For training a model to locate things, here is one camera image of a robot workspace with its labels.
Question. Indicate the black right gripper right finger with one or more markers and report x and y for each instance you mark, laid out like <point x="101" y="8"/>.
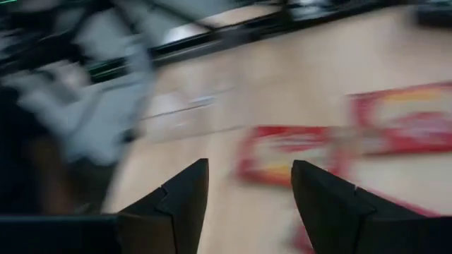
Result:
<point x="339" y="218"/>

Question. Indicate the clear plastic container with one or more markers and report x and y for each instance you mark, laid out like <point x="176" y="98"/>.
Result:
<point x="183" y="106"/>

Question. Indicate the black aluminium table frame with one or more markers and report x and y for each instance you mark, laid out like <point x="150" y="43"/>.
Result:
<point x="219" y="40"/>

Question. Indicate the red snack packet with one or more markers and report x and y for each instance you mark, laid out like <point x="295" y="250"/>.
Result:
<point x="282" y="155"/>
<point x="399" y="120"/>
<point x="301" y="245"/>

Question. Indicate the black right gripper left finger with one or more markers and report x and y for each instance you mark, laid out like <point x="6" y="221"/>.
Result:
<point x="176" y="218"/>

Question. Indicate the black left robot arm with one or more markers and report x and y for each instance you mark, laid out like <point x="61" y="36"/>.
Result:
<point x="14" y="158"/>

